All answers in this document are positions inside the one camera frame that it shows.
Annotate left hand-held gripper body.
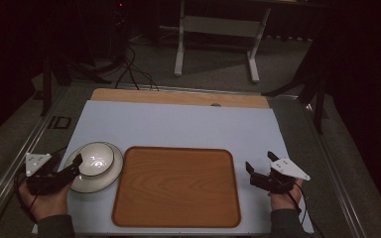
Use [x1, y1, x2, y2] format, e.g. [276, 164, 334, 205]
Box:
[25, 152, 72, 196]

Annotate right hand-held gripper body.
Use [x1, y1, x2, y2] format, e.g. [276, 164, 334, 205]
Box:
[249, 157, 312, 195]

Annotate white bowl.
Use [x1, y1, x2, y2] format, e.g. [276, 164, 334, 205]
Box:
[74, 142, 115, 178]

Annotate white plate with dark rim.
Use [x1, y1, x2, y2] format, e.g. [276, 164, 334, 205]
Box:
[64, 141, 124, 194]

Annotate person's left hand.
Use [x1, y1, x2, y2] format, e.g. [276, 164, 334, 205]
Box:
[18, 181, 71, 222]

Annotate person's right hand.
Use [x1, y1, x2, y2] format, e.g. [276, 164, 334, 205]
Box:
[269, 178, 305, 211]

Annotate black floor socket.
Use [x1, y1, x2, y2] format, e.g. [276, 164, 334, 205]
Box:
[47, 115, 72, 130]

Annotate black stand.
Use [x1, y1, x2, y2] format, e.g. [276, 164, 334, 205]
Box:
[261, 43, 330, 135]
[39, 49, 113, 117]

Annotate brown wooden tray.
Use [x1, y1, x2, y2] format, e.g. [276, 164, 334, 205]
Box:
[111, 146, 242, 229]

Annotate white table mat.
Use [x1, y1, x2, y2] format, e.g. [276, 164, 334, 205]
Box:
[32, 99, 315, 236]

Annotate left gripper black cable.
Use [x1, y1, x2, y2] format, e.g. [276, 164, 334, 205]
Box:
[12, 170, 39, 224]

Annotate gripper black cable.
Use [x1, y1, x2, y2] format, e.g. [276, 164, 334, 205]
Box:
[286, 181, 326, 238]
[12, 170, 39, 224]

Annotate metal floor rail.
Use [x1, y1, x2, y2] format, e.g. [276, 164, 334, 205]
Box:
[299, 98, 370, 238]
[0, 86, 67, 229]

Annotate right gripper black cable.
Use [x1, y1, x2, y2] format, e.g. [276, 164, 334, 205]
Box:
[286, 181, 326, 238]

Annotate black floor cables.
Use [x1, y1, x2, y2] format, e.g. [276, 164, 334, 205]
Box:
[113, 45, 161, 92]

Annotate white metal table frame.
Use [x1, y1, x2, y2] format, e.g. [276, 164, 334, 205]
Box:
[174, 0, 273, 84]

